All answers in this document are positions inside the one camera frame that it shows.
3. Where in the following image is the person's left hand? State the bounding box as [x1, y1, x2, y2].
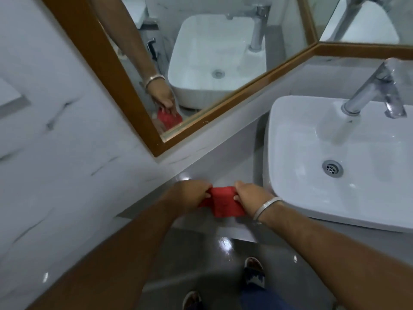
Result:
[160, 180, 213, 218]

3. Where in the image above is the wooden framed mirror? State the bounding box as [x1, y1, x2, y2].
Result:
[296, 0, 413, 60]
[39, 0, 321, 157]

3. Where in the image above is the chrome faucet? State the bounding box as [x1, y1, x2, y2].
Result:
[341, 57, 408, 119]

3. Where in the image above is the person's left shoe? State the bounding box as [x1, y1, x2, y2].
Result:
[182, 290, 204, 310]

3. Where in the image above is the person's right hand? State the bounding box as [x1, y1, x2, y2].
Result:
[233, 181, 280, 220]

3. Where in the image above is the person's left forearm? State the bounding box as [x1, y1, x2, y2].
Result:
[27, 200, 194, 310]

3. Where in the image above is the silver bracelet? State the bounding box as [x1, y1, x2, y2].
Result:
[252, 197, 283, 222]

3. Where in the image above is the red cloth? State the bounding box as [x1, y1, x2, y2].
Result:
[199, 186, 246, 219]

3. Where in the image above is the person's right forearm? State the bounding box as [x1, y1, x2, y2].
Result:
[258, 201, 413, 310]

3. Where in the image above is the person's blue trouser leg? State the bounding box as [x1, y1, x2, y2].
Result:
[239, 281, 291, 310]

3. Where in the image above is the white ceramic sink basin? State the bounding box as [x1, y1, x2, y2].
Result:
[263, 95, 413, 234]

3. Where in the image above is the person's right shoe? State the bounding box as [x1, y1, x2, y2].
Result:
[243, 257, 266, 291]

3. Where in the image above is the chrome sink drain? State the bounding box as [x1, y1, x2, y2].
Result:
[322, 160, 344, 178]

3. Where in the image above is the person's shoe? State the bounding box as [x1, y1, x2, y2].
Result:
[243, 257, 266, 291]
[182, 290, 204, 310]

